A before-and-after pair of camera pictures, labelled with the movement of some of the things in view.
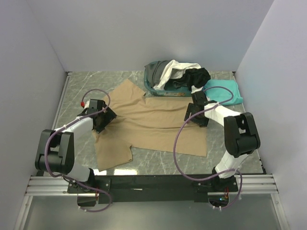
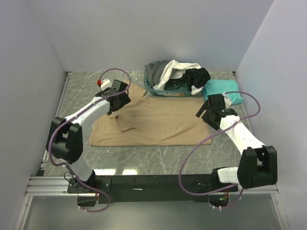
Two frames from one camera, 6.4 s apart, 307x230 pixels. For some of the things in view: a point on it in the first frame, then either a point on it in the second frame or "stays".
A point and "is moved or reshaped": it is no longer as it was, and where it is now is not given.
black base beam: [93, 189] stays
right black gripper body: [200, 120] to [206, 118]
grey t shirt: [154, 71] stays
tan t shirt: [150, 123] is moved or reshaped
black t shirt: [197, 77] stays
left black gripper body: [105, 118] to [124, 100]
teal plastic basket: [165, 92] stays
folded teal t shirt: [220, 95] stays
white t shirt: [174, 69] stays
